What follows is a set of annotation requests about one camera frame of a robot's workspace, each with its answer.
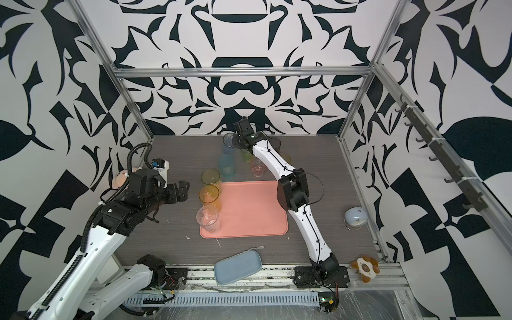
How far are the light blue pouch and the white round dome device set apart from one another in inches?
15.7

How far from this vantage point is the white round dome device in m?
0.83

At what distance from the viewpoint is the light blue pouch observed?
74 centimetres
